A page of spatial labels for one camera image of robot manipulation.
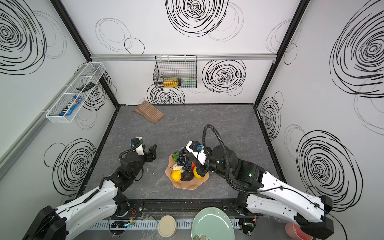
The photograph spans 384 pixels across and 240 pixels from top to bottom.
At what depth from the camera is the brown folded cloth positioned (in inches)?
44.8

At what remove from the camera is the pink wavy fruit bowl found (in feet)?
2.57

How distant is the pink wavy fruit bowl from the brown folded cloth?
16.6 inches
